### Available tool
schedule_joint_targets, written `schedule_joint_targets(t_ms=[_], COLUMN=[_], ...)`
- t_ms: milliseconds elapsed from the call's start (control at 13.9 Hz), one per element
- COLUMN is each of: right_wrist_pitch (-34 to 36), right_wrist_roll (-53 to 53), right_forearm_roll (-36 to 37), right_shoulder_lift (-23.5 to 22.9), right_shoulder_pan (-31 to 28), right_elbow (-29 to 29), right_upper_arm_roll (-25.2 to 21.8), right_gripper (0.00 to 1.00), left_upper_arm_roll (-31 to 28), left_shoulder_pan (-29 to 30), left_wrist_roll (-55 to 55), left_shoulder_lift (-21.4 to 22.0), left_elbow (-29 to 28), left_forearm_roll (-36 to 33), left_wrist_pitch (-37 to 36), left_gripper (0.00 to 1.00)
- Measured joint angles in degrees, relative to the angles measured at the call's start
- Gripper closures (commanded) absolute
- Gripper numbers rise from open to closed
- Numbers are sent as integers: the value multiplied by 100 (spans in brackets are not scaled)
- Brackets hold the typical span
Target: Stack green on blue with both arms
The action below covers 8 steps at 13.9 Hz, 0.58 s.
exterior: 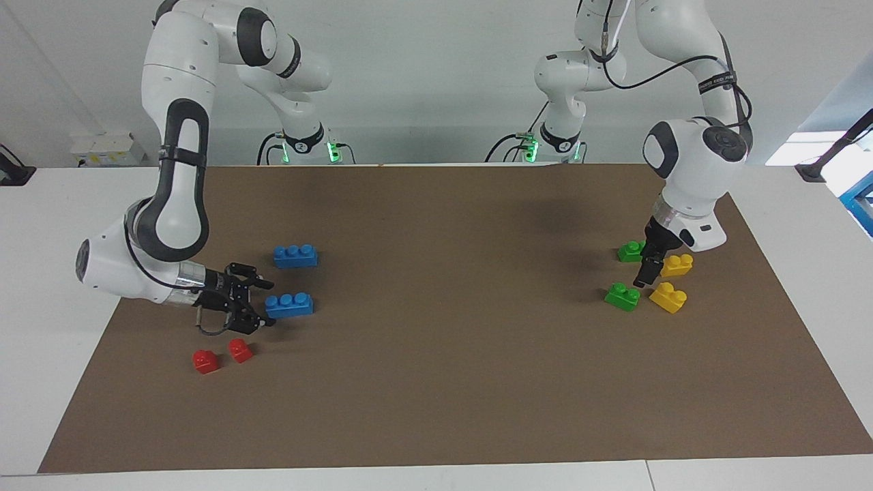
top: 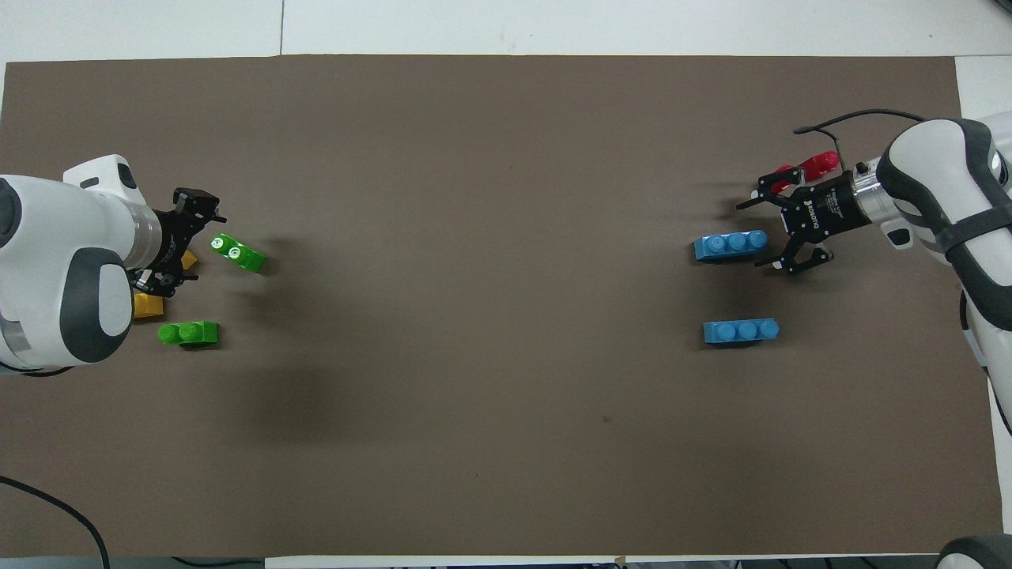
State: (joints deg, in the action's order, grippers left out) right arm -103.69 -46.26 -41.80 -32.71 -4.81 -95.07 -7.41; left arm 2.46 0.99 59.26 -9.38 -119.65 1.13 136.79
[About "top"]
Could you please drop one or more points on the red one-stud toy brick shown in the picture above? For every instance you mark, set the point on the red one-stud toy brick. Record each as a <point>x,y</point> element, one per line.
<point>785,169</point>
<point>822,163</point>

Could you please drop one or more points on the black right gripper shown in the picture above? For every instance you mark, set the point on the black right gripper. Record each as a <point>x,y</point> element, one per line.
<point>826,207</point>

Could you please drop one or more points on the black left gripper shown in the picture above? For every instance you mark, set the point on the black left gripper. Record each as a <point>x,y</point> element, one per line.
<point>170,241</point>

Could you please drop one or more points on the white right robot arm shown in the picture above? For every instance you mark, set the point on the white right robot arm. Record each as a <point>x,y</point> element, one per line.
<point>933,174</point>

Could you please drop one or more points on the brown paper table mat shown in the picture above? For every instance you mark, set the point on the brown paper table mat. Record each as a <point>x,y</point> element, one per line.
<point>506,197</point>

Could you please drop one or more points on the blue three-stud toy brick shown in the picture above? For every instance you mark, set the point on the blue three-stud toy brick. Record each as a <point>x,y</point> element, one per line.
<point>739,331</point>
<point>727,246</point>

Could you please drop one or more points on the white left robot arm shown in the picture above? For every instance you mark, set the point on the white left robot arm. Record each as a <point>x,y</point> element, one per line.
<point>47,237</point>

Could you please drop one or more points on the green two-stud toy brick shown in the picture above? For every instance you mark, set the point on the green two-stud toy brick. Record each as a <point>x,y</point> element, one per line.
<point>194,333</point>
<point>241,255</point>

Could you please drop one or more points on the yellow two-stud toy brick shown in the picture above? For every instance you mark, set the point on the yellow two-stud toy brick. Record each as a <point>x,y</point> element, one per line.
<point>149,307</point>
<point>189,260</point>

